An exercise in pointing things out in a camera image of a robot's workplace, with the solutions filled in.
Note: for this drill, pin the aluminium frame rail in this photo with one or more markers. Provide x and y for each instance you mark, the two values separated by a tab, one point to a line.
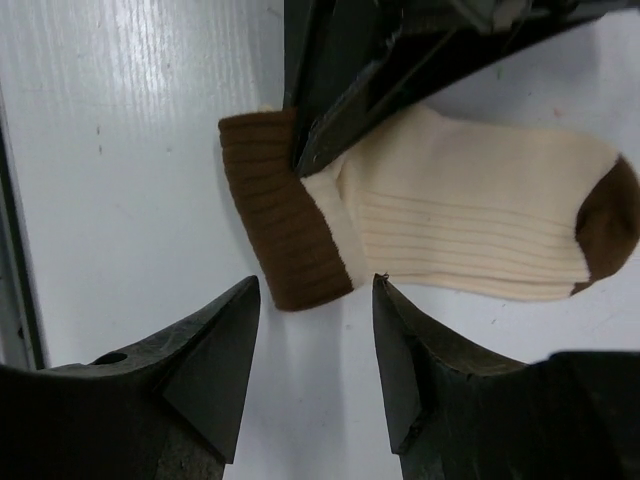
22	342

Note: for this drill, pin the cream brown sock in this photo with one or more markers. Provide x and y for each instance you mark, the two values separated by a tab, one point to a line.
513	213

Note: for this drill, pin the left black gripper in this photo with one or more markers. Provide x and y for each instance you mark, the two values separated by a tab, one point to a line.
350	64

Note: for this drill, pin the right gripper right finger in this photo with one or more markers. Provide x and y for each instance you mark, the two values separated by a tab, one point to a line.
456	410

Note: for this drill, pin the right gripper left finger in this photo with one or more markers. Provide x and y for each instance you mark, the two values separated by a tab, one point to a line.
169	406

